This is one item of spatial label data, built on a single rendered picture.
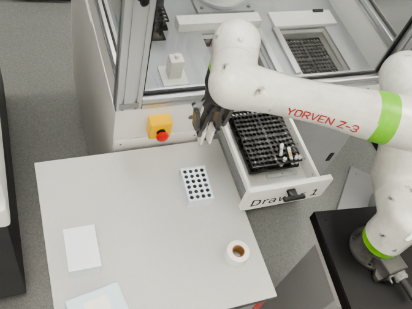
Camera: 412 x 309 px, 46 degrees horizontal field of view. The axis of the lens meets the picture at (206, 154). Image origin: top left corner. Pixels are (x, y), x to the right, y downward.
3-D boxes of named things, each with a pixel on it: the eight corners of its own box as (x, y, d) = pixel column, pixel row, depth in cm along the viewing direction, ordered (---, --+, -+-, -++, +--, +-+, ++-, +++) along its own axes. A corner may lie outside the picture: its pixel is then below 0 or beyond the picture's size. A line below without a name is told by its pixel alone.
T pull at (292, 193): (305, 198, 148) (306, 196, 147) (283, 202, 146) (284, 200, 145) (300, 188, 150) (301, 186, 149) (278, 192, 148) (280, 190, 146)
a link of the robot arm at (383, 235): (395, 218, 156) (430, 186, 141) (403, 263, 147) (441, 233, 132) (357, 211, 154) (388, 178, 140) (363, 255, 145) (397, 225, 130)
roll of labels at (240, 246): (251, 260, 148) (254, 254, 145) (233, 271, 145) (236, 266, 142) (236, 241, 151) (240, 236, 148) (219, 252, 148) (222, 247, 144)
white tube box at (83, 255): (101, 272, 137) (102, 265, 133) (69, 279, 134) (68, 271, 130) (94, 232, 143) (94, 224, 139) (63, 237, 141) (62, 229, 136)
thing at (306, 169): (315, 189, 159) (322, 179, 154) (243, 202, 151) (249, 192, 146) (271, 97, 179) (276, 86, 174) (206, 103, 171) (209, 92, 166)
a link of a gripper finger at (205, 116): (217, 106, 126) (213, 106, 125) (204, 133, 134) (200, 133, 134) (213, 95, 128) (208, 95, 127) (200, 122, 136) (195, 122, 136)
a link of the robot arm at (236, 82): (354, 110, 115) (377, 78, 106) (358, 149, 109) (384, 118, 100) (205, 76, 110) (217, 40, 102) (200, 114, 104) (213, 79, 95)
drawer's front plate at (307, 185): (320, 195, 160) (334, 178, 151) (239, 211, 151) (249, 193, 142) (318, 191, 161) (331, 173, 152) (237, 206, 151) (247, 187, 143)
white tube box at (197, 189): (211, 203, 157) (214, 198, 154) (186, 207, 154) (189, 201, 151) (202, 171, 163) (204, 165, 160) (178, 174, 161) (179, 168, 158)
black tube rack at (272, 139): (295, 170, 162) (302, 159, 156) (247, 178, 156) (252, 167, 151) (271, 118, 173) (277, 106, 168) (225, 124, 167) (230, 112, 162)
